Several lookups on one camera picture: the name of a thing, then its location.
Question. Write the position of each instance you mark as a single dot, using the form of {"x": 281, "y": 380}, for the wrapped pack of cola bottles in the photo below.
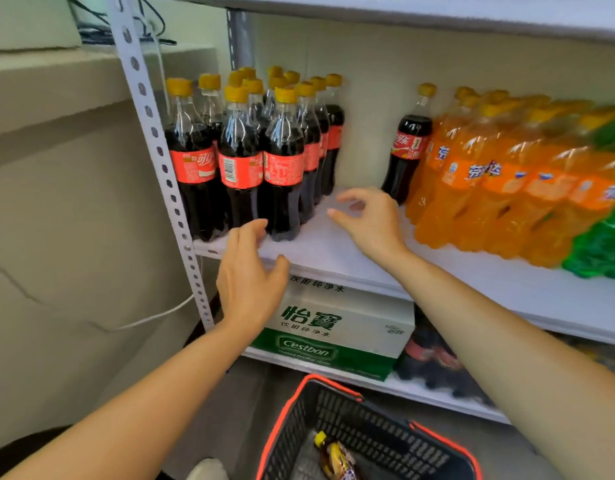
{"x": 427, "y": 359}

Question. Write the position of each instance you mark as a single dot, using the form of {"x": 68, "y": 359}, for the white green cardboard water box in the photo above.
{"x": 347, "y": 324}

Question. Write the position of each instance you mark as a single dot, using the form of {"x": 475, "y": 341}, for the yellow brown snack packet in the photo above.
{"x": 335, "y": 459}

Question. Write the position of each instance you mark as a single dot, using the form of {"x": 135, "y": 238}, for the person's left forearm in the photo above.
{"x": 137, "y": 419}

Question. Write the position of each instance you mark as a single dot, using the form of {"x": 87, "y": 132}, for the person's black trousers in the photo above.
{"x": 17, "y": 447}

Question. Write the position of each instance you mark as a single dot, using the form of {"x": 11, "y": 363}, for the white shelf board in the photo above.
{"x": 437, "y": 397}
{"x": 487, "y": 284}
{"x": 437, "y": 9}

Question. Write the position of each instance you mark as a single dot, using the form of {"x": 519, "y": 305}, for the person's left hand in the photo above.
{"x": 245, "y": 289}

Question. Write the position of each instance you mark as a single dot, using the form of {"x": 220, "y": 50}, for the person's right thumb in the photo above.
{"x": 343, "y": 222}

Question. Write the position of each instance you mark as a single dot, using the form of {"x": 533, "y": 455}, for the white perforated shelf post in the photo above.
{"x": 152, "y": 124}

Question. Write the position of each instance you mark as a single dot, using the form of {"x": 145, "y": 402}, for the person's right forearm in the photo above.
{"x": 512, "y": 369}

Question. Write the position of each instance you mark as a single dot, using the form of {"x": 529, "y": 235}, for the black shopping basket red rim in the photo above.
{"x": 377, "y": 434}

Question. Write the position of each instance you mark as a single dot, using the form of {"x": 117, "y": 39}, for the grey perforated shelf post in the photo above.
{"x": 240, "y": 39}

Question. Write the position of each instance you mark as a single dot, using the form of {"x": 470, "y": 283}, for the person's white shoe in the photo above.
{"x": 207, "y": 469}

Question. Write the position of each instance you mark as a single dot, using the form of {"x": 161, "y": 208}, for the cluster of cola bottles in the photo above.
{"x": 240, "y": 169}

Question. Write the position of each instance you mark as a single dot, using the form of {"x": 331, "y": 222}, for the person's right hand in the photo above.
{"x": 380, "y": 229}

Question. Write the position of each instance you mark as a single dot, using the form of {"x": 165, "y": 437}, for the dark cola soda bottle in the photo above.
{"x": 407, "y": 149}

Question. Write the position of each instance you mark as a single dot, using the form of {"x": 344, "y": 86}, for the person's left thumb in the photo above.
{"x": 277, "y": 272}

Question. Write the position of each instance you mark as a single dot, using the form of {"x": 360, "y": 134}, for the row of orange soda bottles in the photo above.
{"x": 487, "y": 194}

